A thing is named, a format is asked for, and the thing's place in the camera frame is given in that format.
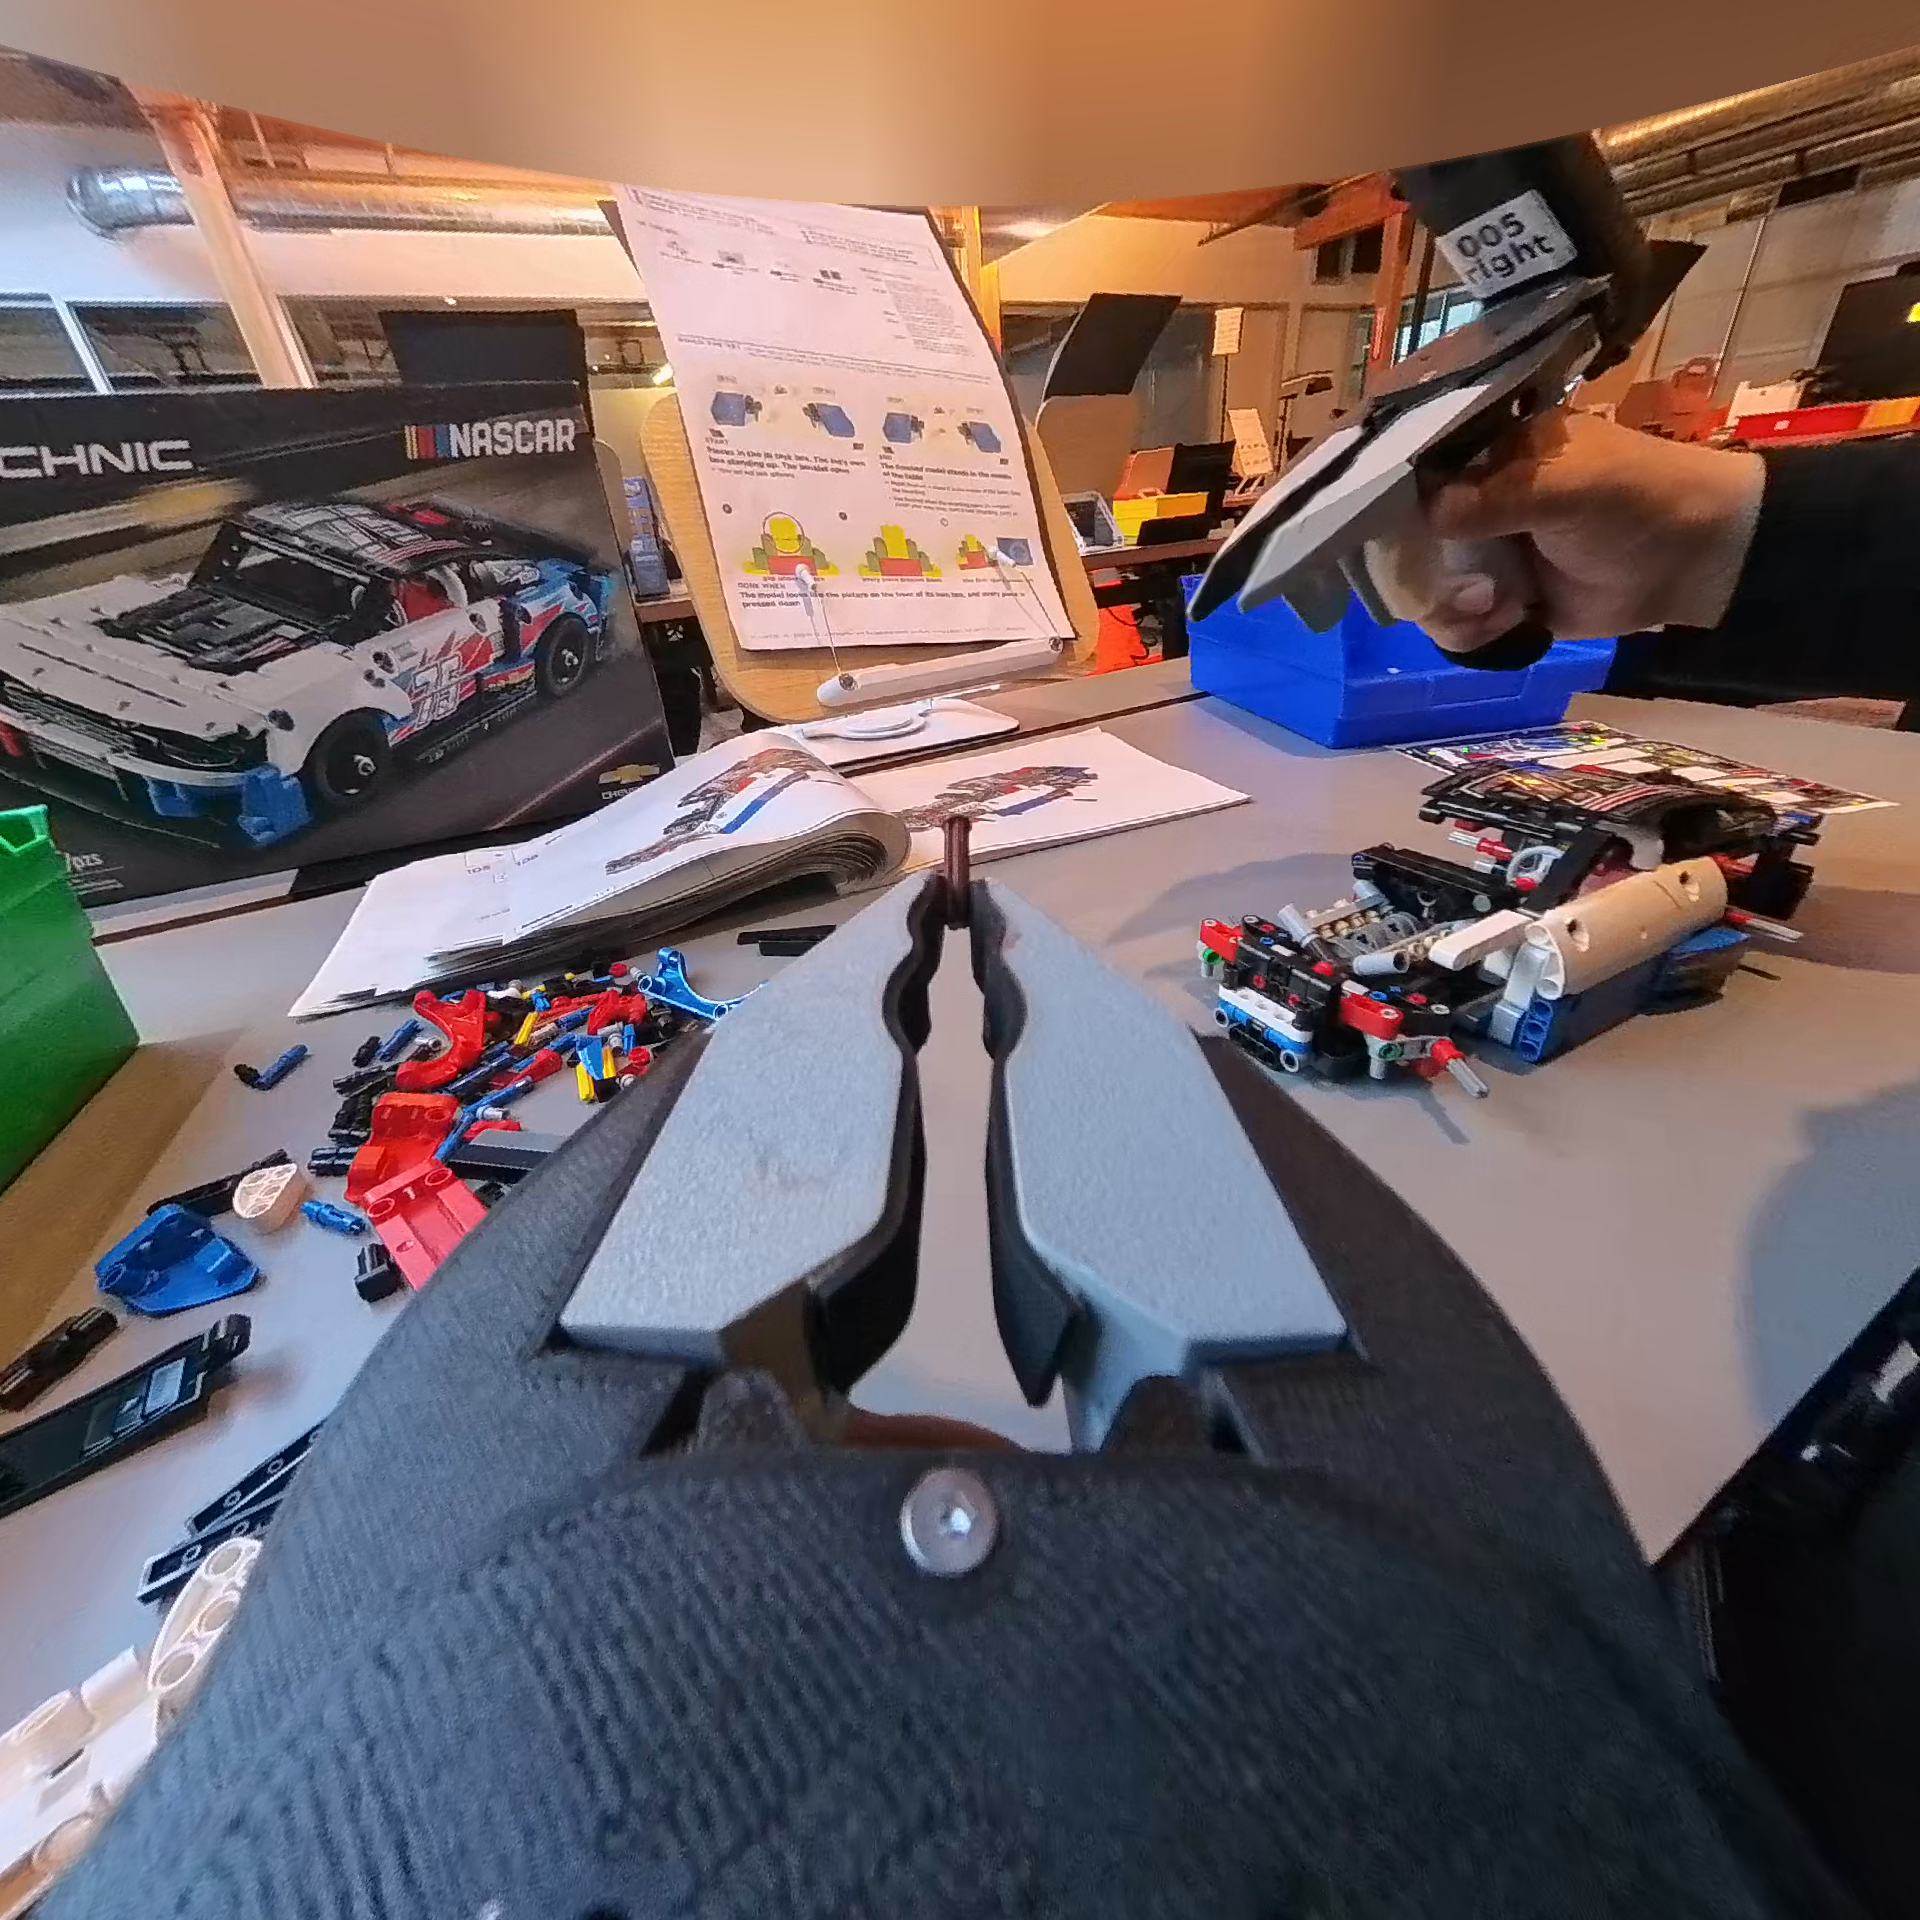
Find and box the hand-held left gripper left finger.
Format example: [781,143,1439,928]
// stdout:
[557,873,954,1420]

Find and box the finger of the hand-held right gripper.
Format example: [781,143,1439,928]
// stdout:
[1183,378,1502,619]
[1236,456,1426,636]

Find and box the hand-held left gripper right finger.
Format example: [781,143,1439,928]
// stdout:
[967,879,1349,1455]

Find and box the pile of toy bricks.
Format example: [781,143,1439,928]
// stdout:
[0,921,835,1900]

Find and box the toy brick car model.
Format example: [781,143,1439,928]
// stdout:
[1197,757,1825,1099]

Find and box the holographic sticker sheet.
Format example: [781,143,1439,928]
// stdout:
[1394,723,1894,818]

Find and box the person's right forearm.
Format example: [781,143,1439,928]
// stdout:
[1612,433,1920,707]

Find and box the grey desk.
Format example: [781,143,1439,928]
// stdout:
[0,657,1920,1757]

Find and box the person's right hand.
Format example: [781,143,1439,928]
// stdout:
[1365,411,1766,657]

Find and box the blue storage bin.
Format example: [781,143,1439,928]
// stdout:
[1181,570,1618,753]

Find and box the yellow storage bin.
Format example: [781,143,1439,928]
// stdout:
[1110,488,1234,549]

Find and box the blue wishbone brick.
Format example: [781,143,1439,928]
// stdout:
[637,944,757,1034]

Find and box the open instruction booklet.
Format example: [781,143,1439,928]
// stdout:
[287,727,1251,1023]

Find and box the red storage bin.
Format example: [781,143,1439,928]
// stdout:
[1726,394,1920,448]

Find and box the printed instruction sheet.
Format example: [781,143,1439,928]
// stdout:
[612,184,1077,655]

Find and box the wooden document stand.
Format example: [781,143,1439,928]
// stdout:
[599,187,1103,745]

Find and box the brown cardboard sheet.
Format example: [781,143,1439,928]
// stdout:
[0,1032,231,1361]

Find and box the toy car set box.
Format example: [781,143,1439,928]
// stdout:
[0,383,677,909]

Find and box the green storage bin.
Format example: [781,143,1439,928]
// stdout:
[0,802,141,1194]

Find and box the silver ventilation duct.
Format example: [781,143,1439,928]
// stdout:
[67,163,452,240]

